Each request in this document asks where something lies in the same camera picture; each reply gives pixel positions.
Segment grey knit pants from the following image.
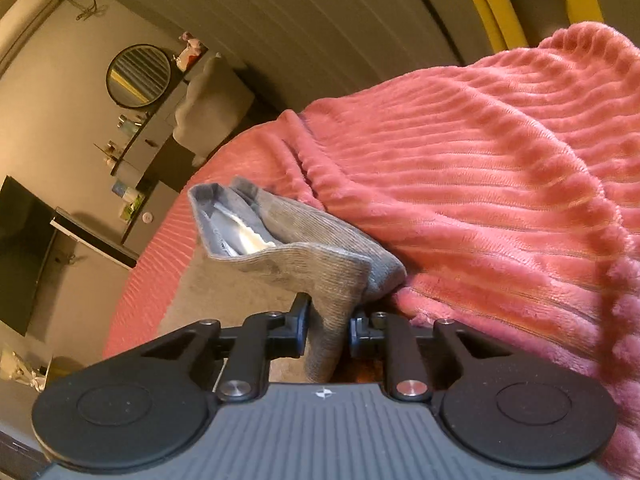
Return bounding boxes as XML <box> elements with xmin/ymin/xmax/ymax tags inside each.
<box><xmin>157</xmin><ymin>178</ymin><xmax>407</xmax><ymax>382</ymax></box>

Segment grey drawer cabinet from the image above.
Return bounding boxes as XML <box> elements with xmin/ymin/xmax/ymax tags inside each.
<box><xmin>122</xmin><ymin>182</ymin><xmax>178</xmax><ymax>256</ymax></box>

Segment green tissue pack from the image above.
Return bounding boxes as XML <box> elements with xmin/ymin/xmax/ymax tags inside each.
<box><xmin>119</xmin><ymin>195</ymin><xmax>144</xmax><ymax>223</ymax></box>

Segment white tower fan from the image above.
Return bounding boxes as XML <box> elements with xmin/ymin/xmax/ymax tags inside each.
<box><xmin>50</xmin><ymin>208</ymin><xmax>138</xmax><ymax>269</ymax></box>

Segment pink ribbed blanket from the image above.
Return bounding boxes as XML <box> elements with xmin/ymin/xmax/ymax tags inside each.
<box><xmin>101</xmin><ymin>20</ymin><xmax>640</xmax><ymax>480</ymax></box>

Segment grey vanity desk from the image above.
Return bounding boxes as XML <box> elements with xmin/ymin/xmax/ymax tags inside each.
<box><xmin>111</xmin><ymin>82</ymin><xmax>194</xmax><ymax>192</ymax></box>

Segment white upholstered chair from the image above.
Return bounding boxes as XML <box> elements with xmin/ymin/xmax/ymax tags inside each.
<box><xmin>172</xmin><ymin>53</ymin><xmax>255</xmax><ymax>168</ymax></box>

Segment black television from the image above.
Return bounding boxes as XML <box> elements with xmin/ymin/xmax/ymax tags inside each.
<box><xmin>0</xmin><ymin>176</ymin><xmax>55</xmax><ymax>336</ymax></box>

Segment pink plush toy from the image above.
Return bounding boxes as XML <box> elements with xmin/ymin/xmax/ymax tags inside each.
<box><xmin>175</xmin><ymin>32</ymin><xmax>208</xmax><ymax>73</ymax></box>

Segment round black mirror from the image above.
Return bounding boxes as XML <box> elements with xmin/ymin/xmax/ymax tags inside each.
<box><xmin>105</xmin><ymin>44</ymin><xmax>172</xmax><ymax>110</ymax></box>

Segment grey curtain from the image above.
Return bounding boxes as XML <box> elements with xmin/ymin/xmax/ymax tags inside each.
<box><xmin>118</xmin><ymin>0</ymin><xmax>492</xmax><ymax>110</ymax></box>

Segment white air conditioner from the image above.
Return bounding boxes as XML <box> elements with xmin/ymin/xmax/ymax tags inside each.
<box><xmin>0</xmin><ymin>0</ymin><xmax>60</xmax><ymax>74</ymax></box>

